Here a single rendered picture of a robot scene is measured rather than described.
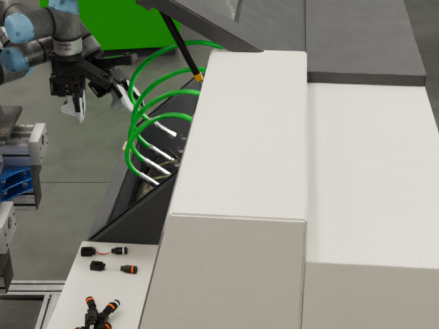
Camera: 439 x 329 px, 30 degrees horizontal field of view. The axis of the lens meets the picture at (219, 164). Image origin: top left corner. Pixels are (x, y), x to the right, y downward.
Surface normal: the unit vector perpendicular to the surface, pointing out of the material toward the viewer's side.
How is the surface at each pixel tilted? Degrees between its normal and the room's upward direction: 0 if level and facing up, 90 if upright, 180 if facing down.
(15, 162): 90
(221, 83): 0
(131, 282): 0
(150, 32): 90
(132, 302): 0
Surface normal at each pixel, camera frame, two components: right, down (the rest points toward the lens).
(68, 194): 0.00, -0.86
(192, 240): -0.09, 0.50
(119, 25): 0.14, 0.50
